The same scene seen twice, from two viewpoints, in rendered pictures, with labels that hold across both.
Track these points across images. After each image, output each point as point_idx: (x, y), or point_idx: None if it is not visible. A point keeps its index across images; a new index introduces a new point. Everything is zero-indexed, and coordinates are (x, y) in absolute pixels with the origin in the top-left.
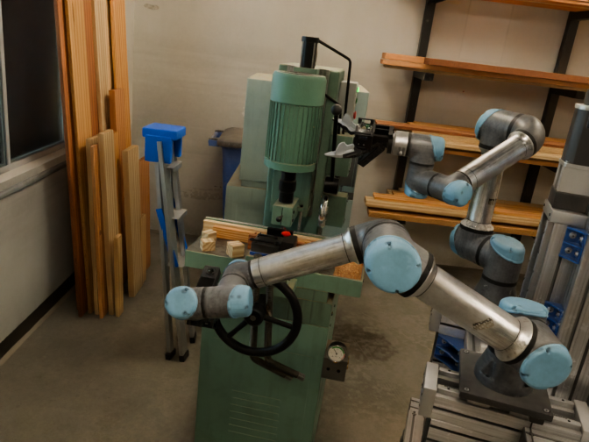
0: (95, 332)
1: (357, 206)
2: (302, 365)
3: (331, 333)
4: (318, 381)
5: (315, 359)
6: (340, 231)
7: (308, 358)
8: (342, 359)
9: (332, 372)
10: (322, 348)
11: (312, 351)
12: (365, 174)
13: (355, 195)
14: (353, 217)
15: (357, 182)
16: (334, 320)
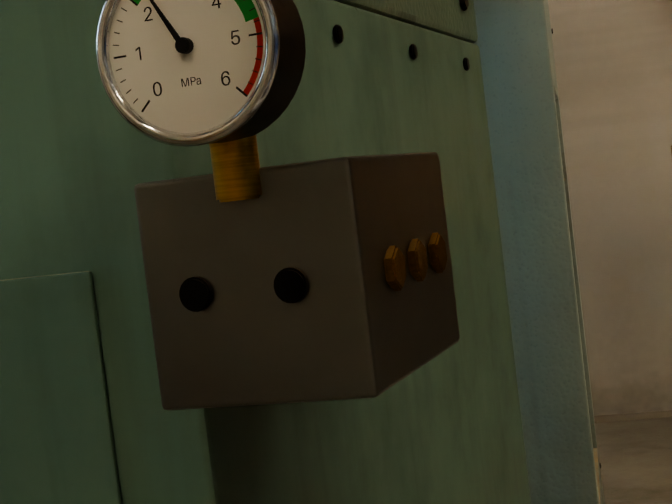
0: None
1: (668, 231)
2: (37, 374)
3: (475, 404)
4: (199, 497)
5: (123, 281)
6: (518, 88)
7: (65, 288)
8: (253, 87)
9: (245, 320)
10: (144, 158)
11: (77, 213)
12: (669, 114)
13: (651, 193)
14: (666, 272)
15: (646, 149)
16: (497, 358)
